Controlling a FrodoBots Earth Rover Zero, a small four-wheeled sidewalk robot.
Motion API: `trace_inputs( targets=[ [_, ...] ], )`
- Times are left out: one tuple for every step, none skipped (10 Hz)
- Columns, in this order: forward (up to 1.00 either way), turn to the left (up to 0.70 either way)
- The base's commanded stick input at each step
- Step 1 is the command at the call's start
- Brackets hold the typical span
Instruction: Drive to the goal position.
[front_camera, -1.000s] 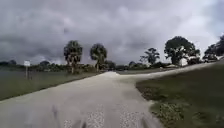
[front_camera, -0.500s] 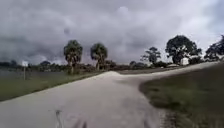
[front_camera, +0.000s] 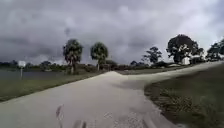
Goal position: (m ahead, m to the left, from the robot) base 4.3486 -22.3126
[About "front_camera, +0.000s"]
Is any palm tree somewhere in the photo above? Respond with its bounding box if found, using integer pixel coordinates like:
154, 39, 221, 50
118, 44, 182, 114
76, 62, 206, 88
62, 38, 84, 75
89, 41, 109, 71

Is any flat grass field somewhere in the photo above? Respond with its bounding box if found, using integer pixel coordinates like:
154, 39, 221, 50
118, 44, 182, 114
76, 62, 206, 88
114, 64, 201, 75

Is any pale concrete path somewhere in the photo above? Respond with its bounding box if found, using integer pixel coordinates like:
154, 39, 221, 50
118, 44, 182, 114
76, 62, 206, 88
0, 60, 224, 128

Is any thin sparse tree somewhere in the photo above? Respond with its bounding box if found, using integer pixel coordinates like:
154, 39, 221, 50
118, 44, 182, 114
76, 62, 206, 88
141, 46, 164, 65

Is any distant tree line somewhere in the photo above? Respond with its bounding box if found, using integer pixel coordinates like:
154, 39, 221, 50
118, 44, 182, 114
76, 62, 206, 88
0, 59, 69, 72

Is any big broad dark tree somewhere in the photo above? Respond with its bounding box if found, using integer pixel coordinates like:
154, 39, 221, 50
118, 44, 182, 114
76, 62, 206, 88
165, 33, 205, 65

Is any white building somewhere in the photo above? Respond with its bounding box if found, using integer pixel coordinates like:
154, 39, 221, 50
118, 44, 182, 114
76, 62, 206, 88
181, 56, 191, 66

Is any grey water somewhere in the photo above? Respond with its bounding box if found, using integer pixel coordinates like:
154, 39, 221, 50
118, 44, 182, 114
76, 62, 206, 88
0, 68, 68, 81

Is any grass field beside water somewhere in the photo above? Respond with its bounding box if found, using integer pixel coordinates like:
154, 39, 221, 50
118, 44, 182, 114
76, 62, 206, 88
0, 69, 108, 103

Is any grass slope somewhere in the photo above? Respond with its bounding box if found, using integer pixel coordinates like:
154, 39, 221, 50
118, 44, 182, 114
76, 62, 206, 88
143, 64, 224, 128

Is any wide low dark tree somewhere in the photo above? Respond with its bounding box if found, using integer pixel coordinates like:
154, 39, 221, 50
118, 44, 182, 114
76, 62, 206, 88
205, 38, 224, 62

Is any white sign on post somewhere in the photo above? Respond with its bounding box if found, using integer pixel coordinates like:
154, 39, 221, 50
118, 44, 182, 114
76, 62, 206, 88
18, 60, 27, 80

